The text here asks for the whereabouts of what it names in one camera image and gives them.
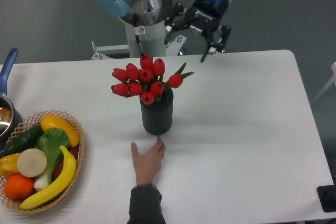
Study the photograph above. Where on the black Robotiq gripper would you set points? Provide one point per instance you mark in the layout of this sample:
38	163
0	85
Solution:
204	17

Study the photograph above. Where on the red tulip bouquet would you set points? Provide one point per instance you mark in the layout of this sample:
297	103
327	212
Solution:
146	82

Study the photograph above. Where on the dark grey ribbed vase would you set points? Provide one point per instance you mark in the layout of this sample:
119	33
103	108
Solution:
157	117

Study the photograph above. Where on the grey sleeved forearm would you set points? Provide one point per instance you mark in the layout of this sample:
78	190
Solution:
145	205

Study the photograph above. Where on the bare human hand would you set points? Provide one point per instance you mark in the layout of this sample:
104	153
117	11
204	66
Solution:
147	165

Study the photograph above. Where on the dark red eggplant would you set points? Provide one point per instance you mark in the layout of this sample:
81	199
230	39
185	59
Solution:
74	151

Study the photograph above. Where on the green bok choy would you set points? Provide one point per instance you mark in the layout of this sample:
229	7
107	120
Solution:
49	143

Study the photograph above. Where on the woven wicker basket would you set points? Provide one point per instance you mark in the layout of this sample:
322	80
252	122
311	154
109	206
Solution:
27	124

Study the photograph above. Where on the yellow banana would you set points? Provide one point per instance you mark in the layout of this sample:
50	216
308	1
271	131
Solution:
57	186

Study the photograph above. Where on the green cucumber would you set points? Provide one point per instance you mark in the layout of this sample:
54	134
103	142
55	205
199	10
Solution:
22	142

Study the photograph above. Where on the black device at table edge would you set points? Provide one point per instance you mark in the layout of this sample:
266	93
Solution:
327	197

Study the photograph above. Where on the beige round disc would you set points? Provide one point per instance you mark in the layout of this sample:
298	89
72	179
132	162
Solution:
31	162

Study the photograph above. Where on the yellow bell pepper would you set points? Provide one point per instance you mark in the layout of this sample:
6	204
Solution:
9	165

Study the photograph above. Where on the orange fruit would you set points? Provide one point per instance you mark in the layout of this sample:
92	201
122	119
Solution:
18	186

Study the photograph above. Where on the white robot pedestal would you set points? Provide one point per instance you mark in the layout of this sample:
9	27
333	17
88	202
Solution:
147	40

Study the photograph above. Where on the blue handled saucepan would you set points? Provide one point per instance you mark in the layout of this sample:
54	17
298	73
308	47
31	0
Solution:
10	117

